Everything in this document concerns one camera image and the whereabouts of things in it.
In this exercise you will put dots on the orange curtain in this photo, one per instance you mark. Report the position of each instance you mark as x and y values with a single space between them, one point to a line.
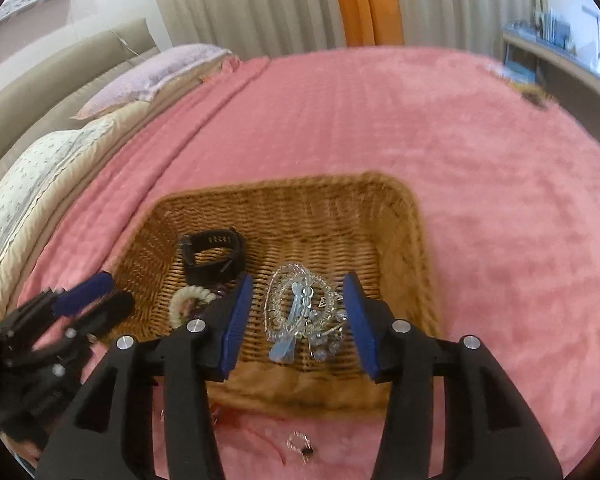
365 0

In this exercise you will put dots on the wooden desk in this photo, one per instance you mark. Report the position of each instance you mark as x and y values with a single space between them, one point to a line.
570 75

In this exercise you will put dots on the beige quilt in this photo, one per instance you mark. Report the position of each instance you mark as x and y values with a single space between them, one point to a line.
25 265

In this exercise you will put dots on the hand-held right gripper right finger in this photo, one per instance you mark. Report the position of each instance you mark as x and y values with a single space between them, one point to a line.
362 325

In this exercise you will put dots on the books on desk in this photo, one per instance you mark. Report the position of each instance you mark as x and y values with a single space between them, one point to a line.
550 22

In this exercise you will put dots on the lilac pillow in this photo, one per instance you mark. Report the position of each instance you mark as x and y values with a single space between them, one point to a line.
155 70

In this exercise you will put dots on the grey curtain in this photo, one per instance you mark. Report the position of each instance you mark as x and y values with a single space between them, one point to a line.
255 5

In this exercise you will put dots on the white dotted pillow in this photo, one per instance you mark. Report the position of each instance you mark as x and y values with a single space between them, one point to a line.
30 175

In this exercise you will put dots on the brown wicker basket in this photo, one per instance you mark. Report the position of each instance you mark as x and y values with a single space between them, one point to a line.
305 220

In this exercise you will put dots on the beige padded headboard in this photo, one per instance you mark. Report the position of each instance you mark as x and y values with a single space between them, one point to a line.
55 70

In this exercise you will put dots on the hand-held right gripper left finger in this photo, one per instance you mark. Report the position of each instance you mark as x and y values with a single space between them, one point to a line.
237 320

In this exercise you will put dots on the papers on bed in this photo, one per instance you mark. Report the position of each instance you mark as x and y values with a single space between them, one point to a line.
522 77

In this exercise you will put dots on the black wristwatch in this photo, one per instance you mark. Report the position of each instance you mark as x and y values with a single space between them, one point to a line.
200 272

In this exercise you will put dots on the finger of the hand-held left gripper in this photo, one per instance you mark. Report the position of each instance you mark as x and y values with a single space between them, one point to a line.
110 307
85 287

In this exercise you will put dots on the white desk lamp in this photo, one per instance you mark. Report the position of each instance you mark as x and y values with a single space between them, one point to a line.
599 30

